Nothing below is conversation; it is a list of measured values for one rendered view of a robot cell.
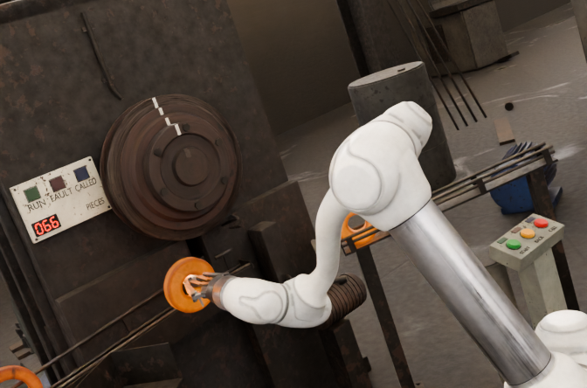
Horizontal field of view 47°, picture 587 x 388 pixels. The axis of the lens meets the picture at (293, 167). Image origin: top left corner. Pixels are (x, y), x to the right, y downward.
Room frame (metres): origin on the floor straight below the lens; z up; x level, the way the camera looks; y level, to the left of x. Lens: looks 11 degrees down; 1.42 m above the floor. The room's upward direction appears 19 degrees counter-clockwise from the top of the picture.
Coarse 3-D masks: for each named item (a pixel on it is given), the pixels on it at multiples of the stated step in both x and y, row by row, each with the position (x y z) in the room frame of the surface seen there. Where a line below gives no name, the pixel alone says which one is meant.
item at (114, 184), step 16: (160, 96) 2.14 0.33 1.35; (176, 96) 2.17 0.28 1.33; (144, 112) 2.10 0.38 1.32; (208, 112) 2.22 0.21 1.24; (128, 128) 2.07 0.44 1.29; (224, 128) 2.24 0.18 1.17; (112, 144) 2.03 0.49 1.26; (112, 160) 2.02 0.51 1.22; (240, 160) 2.25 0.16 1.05; (112, 176) 2.01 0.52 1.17; (240, 176) 2.24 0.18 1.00; (112, 192) 2.00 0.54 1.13; (128, 208) 2.01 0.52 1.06; (224, 208) 2.18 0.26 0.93; (144, 224) 2.03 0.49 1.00; (208, 224) 2.14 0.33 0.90
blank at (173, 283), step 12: (180, 264) 1.81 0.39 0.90; (192, 264) 1.83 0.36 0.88; (204, 264) 1.85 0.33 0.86; (168, 276) 1.80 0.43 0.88; (180, 276) 1.81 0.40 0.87; (168, 288) 1.78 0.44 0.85; (180, 288) 1.80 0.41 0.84; (168, 300) 1.80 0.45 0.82; (180, 300) 1.80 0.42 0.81; (204, 300) 1.83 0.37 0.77; (192, 312) 1.81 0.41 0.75
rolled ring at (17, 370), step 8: (0, 368) 1.78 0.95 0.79; (8, 368) 1.77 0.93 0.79; (16, 368) 1.78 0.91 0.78; (24, 368) 1.80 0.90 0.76; (0, 376) 1.75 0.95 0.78; (8, 376) 1.76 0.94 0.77; (16, 376) 1.77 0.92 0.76; (24, 376) 1.78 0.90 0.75; (32, 376) 1.79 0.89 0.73; (32, 384) 1.79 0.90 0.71; (40, 384) 1.80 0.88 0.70
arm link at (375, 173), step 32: (384, 128) 1.22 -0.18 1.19; (352, 160) 1.12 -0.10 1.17; (384, 160) 1.12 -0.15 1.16; (416, 160) 1.20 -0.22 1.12; (352, 192) 1.12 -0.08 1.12; (384, 192) 1.10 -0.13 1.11; (416, 192) 1.14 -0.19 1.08; (384, 224) 1.15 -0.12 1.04; (416, 224) 1.14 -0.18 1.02; (448, 224) 1.16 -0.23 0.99; (416, 256) 1.15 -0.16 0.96; (448, 256) 1.13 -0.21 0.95; (448, 288) 1.13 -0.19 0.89; (480, 288) 1.12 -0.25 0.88; (480, 320) 1.11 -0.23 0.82; (512, 320) 1.11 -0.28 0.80; (512, 352) 1.09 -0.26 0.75; (544, 352) 1.10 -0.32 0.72; (512, 384) 1.10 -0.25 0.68; (544, 384) 1.06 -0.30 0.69; (576, 384) 1.06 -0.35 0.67
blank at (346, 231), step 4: (352, 212) 2.25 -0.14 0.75; (348, 216) 2.25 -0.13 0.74; (344, 220) 2.25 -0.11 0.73; (348, 220) 2.25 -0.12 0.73; (344, 224) 2.25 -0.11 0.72; (368, 224) 2.24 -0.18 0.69; (344, 228) 2.25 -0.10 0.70; (348, 228) 2.25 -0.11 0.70; (344, 232) 2.25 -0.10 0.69; (348, 232) 2.25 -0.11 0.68; (352, 232) 2.25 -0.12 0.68; (364, 232) 2.25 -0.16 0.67; (344, 236) 2.25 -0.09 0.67; (356, 236) 2.25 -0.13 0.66; (360, 236) 2.25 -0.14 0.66; (372, 236) 2.24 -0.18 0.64; (360, 240) 2.25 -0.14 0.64; (364, 240) 2.25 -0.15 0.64; (368, 240) 2.25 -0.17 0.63; (356, 244) 2.25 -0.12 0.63
